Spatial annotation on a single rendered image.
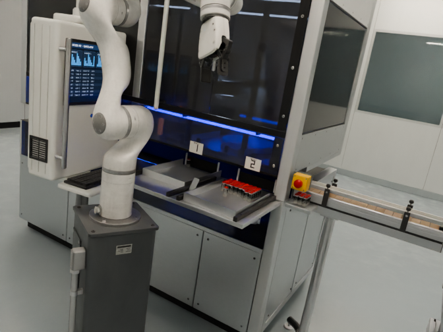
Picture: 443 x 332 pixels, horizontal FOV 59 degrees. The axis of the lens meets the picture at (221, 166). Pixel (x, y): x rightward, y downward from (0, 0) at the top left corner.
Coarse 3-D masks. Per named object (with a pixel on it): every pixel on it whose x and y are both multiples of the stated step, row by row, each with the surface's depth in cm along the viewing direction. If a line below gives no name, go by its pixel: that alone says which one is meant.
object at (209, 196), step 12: (192, 192) 174; (204, 192) 183; (216, 192) 185; (228, 192) 188; (204, 204) 164; (216, 204) 161; (228, 204) 172; (240, 204) 174; (252, 204) 170; (228, 216) 159
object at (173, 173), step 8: (176, 160) 217; (144, 168) 194; (152, 168) 201; (160, 168) 206; (168, 168) 212; (176, 168) 214; (184, 168) 216; (192, 168) 219; (152, 176) 192; (160, 176) 189; (168, 176) 198; (176, 176) 200; (184, 176) 202; (192, 176) 205; (200, 176) 207; (208, 176) 200; (216, 176) 208; (176, 184) 185; (184, 184) 183
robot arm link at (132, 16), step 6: (126, 0) 135; (132, 0) 133; (138, 0) 135; (126, 6) 135; (132, 6) 135; (138, 6) 136; (126, 12) 135; (132, 12) 137; (138, 12) 138; (126, 18) 136; (132, 18) 138; (138, 18) 141; (120, 24) 138; (126, 24) 139; (132, 24) 141
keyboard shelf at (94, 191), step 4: (84, 172) 210; (88, 172) 211; (72, 176) 202; (60, 184) 187; (64, 184) 187; (68, 184) 188; (64, 188) 186; (68, 188) 185; (72, 188) 184; (76, 188) 184; (80, 188) 185; (92, 188) 187; (96, 188) 188; (100, 188) 189; (76, 192) 183; (80, 192) 182; (84, 192) 182; (88, 192) 182; (92, 192) 183; (96, 192) 185; (88, 196) 181
